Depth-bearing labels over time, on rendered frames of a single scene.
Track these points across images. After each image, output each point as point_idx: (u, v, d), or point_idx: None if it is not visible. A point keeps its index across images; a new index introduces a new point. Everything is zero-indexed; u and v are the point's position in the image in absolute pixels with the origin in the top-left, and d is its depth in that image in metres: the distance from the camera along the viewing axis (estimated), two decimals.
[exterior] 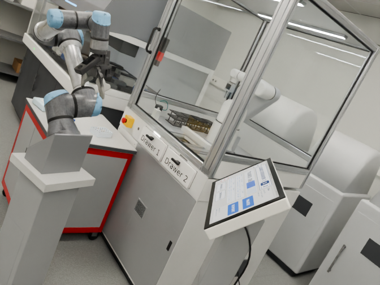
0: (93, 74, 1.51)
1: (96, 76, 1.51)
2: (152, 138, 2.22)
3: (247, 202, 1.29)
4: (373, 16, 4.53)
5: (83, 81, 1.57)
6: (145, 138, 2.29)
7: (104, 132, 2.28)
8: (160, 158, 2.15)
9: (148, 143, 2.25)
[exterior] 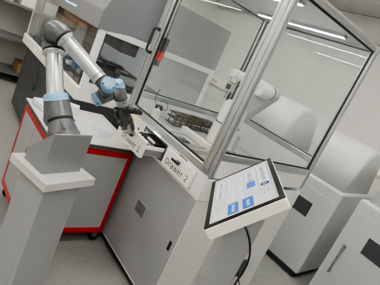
0: None
1: None
2: (133, 134, 2.12)
3: (247, 202, 1.29)
4: (373, 16, 4.53)
5: None
6: (125, 134, 2.20)
7: (104, 132, 2.28)
8: (140, 155, 2.05)
9: (129, 140, 2.16)
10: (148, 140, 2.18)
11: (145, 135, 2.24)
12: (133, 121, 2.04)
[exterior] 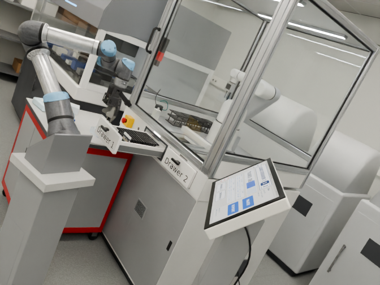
0: None
1: None
2: (107, 130, 2.00)
3: (247, 202, 1.29)
4: (373, 16, 4.53)
5: None
6: (100, 130, 2.08)
7: None
8: (114, 151, 1.93)
9: (104, 135, 2.04)
10: (124, 135, 2.06)
11: (121, 130, 2.12)
12: (120, 107, 1.94)
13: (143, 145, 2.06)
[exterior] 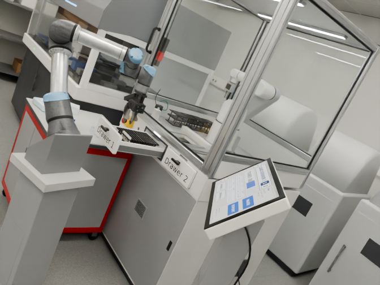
0: None
1: (128, 106, 2.05)
2: (107, 130, 2.00)
3: (247, 202, 1.29)
4: (373, 16, 4.53)
5: (131, 116, 2.09)
6: (100, 130, 2.08)
7: None
8: (114, 151, 1.93)
9: (104, 135, 2.04)
10: (124, 135, 2.06)
11: (121, 130, 2.12)
12: None
13: (143, 145, 2.06)
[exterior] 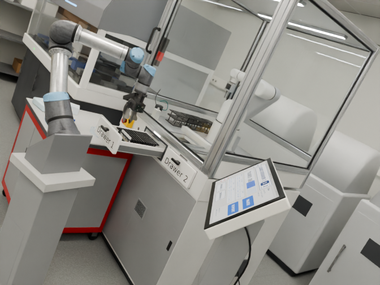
0: None
1: (127, 106, 2.06)
2: (107, 130, 2.00)
3: (247, 202, 1.29)
4: (373, 16, 4.53)
5: (130, 115, 2.10)
6: (100, 130, 2.08)
7: None
8: (114, 151, 1.93)
9: (104, 135, 2.04)
10: (124, 135, 2.06)
11: (121, 130, 2.12)
12: None
13: (143, 145, 2.06)
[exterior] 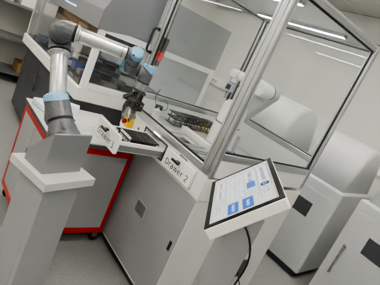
0: None
1: (126, 104, 2.07)
2: (107, 130, 2.00)
3: (247, 202, 1.29)
4: (373, 16, 4.53)
5: (129, 114, 2.11)
6: (100, 130, 2.08)
7: None
8: (114, 151, 1.93)
9: (104, 135, 2.04)
10: (124, 135, 2.06)
11: None
12: None
13: (143, 145, 2.06)
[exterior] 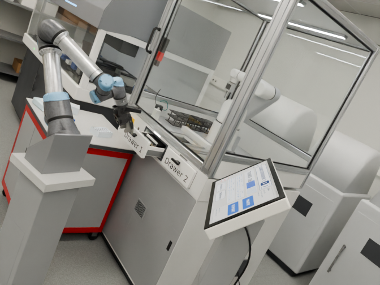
0: None
1: None
2: (135, 135, 2.13)
3: (247, 202, 1.29)
4: (373, 16, 4.53)
5: None
6: (128, 135, 2.21)
7: (104, 132, 2.28)
8: (143, 155, 2.06)
9: (132, 141, 2.17)
10: (150, 141, 2.19)
11: None
12: (132, 120, 2.03)
13: None
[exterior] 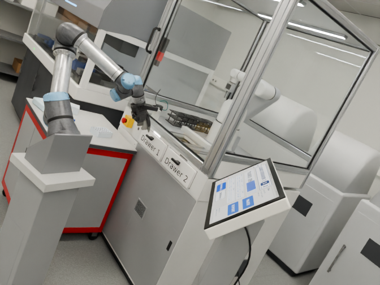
0: None
1: None
2: (152, 138, 2.22)
3: (247, 202, 1.29)
4: (373, 16, 4.53)
5: None
6: (145, 138, 2.29)
7: (104, 132, 2.28)
8: (160, 158, 2.15)
9: (149, 143, 2.25)
10: None
11: None
12: (149, 117, 2.09)
13: None
